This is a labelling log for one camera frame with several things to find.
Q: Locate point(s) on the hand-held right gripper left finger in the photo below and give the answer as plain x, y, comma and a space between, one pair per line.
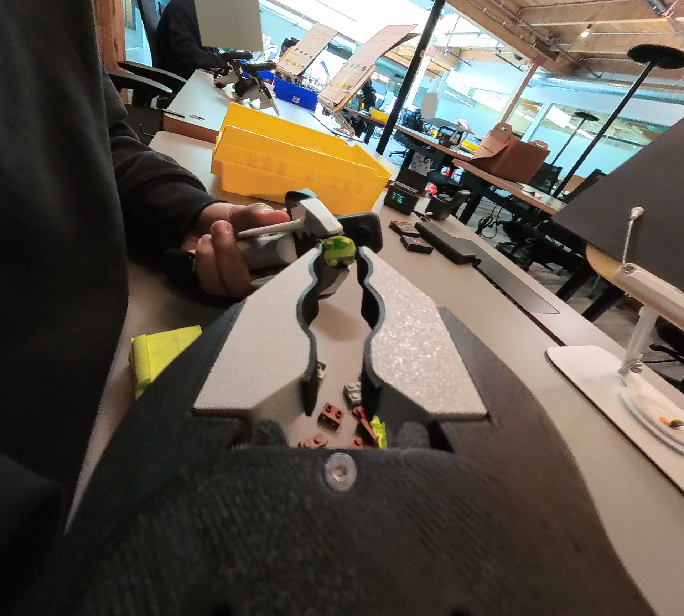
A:
251, 359

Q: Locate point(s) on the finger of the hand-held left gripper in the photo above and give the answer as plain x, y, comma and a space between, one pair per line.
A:
334, 279
318, 218

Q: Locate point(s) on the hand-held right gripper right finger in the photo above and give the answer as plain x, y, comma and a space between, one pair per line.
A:
422, 359

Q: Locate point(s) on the lime dome piece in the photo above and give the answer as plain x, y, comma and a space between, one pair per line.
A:
339, 251

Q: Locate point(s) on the light grey brick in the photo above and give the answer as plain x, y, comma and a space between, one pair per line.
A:
320, 370

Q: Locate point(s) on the large lime brick assembly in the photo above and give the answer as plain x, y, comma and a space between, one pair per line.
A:
160, 354

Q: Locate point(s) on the small brown plate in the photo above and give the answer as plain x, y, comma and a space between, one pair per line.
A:
330, 415
312, 440

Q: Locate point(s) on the person's left hand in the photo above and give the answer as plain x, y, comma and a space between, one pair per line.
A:
219, 252

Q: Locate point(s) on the yellow box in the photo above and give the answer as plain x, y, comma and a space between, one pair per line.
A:
299, 167

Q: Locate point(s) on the black charger case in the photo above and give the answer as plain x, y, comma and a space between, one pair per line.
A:
403, 194

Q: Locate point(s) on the small grey plate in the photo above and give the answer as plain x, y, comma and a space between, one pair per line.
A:
352, 392

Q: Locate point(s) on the black flat device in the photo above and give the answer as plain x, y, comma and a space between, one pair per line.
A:
449, 244

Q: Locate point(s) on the pile of loose toy bricks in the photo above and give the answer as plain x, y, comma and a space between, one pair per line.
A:
374, 431

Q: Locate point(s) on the black storage case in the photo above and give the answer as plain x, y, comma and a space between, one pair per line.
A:
446, 204

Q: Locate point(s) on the blue plastic bin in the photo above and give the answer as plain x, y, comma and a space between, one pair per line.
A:
294, 95

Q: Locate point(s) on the light wooden panel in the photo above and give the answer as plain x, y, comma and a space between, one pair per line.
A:
304, 52
363, 65

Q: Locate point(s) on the white desk with wooden edge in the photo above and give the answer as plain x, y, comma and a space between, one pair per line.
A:
203, 103

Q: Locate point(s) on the brown leather bag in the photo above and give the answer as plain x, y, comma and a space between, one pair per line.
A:
513, 156

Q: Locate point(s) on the white monitor stand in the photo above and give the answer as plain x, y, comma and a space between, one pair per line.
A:
598, 375

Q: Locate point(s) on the black support pole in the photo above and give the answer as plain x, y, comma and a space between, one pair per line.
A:
422, 49

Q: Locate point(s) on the black office chair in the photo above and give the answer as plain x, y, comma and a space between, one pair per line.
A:
144, 39

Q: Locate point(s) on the black floor lamp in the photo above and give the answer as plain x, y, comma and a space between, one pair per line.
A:
585, 116
657, 55

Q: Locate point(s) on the small yellow black object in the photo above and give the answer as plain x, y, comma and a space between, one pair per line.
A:
670, 422

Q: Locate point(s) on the black monitor screen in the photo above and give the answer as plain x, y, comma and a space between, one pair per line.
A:
641, 199

